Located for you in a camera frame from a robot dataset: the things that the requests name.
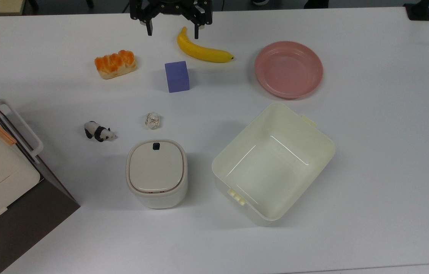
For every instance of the black Panda gripper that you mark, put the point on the black Panda gripper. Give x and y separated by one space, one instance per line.
170 5

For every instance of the orange glazed bread loaf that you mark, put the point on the orange glazed bread loaf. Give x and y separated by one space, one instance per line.
115 64

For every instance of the pink plate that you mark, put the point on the pink plate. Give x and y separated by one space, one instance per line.
288 69

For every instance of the yellow banana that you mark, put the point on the yellow banana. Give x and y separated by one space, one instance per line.
203 52

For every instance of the purple block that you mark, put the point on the purple block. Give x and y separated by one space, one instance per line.
177 77

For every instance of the crumpled paper ball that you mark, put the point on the crumpled paper ball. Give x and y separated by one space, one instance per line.
153 120

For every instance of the panda toy figure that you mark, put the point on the panda toy figure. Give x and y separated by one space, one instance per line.
98 132

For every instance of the cream lidded trash can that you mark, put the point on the cream lidded trash can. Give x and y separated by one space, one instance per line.
156 171

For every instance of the cream plastic storage box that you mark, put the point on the cream plastic storage box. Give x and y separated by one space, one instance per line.
271 167

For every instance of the black clamp base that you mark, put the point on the black clamp base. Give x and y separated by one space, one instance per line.
419 11

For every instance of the dark brown cabinet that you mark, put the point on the dark brown cabinet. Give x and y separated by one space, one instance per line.
16 228

